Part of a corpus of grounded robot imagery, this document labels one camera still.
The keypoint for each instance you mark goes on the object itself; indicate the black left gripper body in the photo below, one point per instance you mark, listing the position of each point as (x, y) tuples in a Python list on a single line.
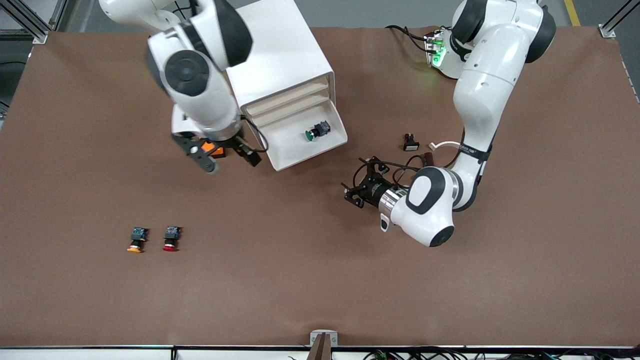
[(372, 189)]

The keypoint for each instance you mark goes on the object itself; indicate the white plastic drawer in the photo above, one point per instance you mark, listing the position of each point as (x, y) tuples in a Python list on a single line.
[(280, 110), (295, 145), (290, 96)]

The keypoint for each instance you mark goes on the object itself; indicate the green push button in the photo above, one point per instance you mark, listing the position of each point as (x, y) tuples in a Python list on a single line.
[(320, 130)]

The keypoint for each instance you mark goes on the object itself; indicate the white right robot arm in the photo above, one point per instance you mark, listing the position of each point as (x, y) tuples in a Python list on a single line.
[(200, 95)]

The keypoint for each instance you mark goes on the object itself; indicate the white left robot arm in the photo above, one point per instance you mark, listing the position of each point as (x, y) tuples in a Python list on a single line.
[(480, 90)]

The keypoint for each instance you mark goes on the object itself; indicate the red mushroom push button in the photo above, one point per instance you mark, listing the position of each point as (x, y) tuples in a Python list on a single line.
[(171, 234)]

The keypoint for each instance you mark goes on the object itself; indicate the white drawer cabinet housing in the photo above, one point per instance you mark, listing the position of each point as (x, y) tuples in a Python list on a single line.
[(295, 45)]

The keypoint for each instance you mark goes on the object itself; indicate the yellow mushroom push button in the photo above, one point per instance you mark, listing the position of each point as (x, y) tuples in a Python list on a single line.
[(137, 235)]

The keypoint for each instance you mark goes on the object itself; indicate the orange box with round hole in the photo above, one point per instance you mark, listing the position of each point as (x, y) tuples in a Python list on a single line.
[(208, 148)]

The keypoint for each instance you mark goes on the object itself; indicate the dark brown terminal block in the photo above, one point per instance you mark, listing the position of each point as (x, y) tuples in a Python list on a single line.
[(428, 159)]

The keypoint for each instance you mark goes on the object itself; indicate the brown table cover sheet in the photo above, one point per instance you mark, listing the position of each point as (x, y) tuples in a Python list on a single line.
[(320, 275)]

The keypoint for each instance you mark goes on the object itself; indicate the black switch with white cap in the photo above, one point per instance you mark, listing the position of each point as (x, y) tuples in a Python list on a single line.
[(411, 146)]

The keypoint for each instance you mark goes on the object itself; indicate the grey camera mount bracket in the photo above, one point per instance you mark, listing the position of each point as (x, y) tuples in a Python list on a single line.
[(323, 345)]

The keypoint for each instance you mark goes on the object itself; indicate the aluminium frame post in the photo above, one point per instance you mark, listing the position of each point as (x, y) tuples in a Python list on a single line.
[(40, 36), (57, 15), (607, 31)]

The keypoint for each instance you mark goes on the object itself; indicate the white table edge rail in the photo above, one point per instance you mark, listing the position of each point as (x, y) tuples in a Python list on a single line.
[(100, 354)]

